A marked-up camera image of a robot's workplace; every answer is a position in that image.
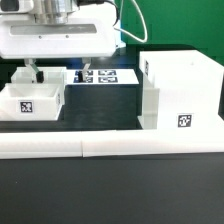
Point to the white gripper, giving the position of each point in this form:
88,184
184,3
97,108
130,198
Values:
22,38

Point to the white front drawer box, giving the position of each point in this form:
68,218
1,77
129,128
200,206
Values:
31,102

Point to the white drawer box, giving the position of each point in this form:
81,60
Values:
31,102
45,75

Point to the white drawer cabinet frame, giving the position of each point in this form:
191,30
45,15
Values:
181,89

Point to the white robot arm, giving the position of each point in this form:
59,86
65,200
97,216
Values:
57,12

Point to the white rear drawer box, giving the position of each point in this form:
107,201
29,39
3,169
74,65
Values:
45,75

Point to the white marker sheet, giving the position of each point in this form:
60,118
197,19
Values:
103,77

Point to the white front fence left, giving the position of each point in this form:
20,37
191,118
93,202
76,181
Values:
40,145

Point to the white fence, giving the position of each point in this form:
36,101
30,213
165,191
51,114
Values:
40,145
152,142

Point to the white front fence right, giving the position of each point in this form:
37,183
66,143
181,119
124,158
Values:
152,142

